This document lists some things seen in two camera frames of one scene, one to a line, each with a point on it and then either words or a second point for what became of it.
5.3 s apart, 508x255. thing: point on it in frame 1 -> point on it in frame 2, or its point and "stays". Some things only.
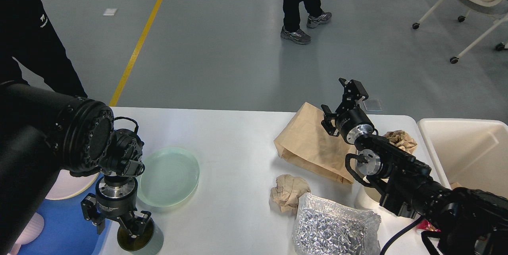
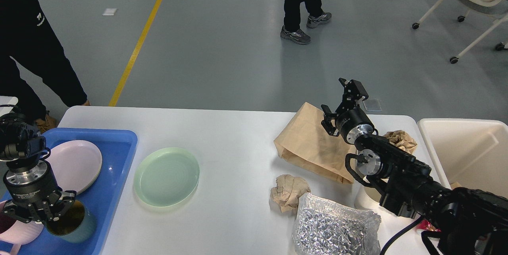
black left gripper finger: x=89 y=205 -> x=22 y=214
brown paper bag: x=304 y=140 stays
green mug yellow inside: x=148 y=243 -> x=76 y=225
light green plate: x=171 y=174 stays
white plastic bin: x=472 y=153 stays
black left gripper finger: x=135 y=226 -> x=67 y=197
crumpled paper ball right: x=402 y=140 stays
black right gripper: x=351 y=122 stays
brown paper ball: x=289 y=189 stays
